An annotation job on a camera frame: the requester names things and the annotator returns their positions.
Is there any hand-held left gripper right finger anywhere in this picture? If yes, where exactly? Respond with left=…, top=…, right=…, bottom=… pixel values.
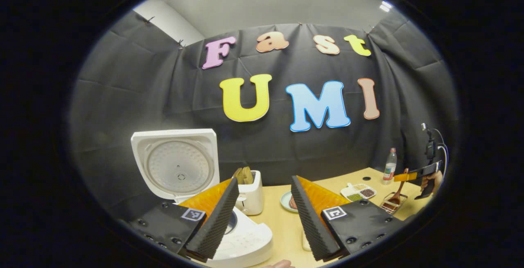
left=291, top=175, right=406, bottom=261

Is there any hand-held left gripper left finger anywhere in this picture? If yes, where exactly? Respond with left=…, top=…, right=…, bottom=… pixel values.
left=127, top=177, right=240, bottom=262

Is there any brown wooden spoon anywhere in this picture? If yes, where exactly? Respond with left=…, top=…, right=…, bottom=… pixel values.
left=386, top=168, right=410, bottom=208

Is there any white rice cooker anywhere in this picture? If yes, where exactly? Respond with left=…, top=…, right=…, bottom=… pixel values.
left=130, top=128, right=274, bottom=268

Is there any clear plastic water bottle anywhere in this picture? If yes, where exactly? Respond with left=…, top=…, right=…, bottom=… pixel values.
left=383, top=148, right=398, bottom=185

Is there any pale green plate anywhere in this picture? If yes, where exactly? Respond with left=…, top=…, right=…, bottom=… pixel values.
left=280, top=191, right=298, bottom=213

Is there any white toaster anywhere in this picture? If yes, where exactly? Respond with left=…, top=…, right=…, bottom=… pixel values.
left=235, top=170, right=264, bottom=216

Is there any white divided bean dish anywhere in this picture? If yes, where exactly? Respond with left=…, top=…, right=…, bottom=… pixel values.
left=341, top=183, right=377, bottom=202

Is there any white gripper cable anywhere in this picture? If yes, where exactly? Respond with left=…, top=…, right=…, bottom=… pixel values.
left=437, top=143, right=449, bottom=167

